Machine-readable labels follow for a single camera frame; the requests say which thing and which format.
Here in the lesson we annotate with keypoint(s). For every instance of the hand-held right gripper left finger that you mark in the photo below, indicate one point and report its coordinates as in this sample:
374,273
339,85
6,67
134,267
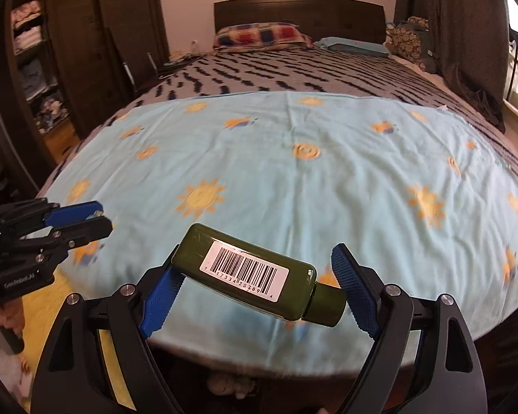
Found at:
159,306

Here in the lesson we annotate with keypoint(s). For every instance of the dark wooden wardrobe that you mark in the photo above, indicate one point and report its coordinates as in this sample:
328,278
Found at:
103,17

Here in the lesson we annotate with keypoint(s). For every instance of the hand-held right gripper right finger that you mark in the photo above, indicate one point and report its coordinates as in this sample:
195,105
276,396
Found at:
358,289

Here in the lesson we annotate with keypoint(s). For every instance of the green bottle with barcode label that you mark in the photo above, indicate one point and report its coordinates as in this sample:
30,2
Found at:
198,246

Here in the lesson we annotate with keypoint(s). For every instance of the white printed cloth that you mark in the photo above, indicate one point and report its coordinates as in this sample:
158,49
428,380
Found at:
4,366

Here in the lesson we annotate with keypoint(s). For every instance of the light blue printed sheet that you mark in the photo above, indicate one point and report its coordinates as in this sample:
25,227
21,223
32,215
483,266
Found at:
285,181

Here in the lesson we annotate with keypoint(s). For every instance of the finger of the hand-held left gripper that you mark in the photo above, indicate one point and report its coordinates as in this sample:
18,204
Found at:
90,228
77,211

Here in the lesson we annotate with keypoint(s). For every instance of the teal pillow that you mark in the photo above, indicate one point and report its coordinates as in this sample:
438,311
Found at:
349,45

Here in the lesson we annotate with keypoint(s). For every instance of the checkered pillow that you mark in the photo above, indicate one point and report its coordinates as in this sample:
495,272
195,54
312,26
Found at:
259,36

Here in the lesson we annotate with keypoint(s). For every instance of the person's left hand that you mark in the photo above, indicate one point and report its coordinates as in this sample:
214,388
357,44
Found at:
13,317

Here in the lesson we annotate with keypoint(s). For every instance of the dark brown curtain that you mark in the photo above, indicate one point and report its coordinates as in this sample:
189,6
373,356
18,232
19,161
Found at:
457,30

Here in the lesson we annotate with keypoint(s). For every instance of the dark wooden headboard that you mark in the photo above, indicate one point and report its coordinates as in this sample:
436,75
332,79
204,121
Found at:
302,13

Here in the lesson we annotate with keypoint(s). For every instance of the metal tube frame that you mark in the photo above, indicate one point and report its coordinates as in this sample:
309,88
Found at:
131,78

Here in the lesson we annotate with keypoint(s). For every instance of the patterned cushion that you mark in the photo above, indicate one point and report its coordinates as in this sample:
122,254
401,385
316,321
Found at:
408,39

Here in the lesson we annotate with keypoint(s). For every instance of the stack of folded clothes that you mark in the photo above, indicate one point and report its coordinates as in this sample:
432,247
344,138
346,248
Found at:
32,51

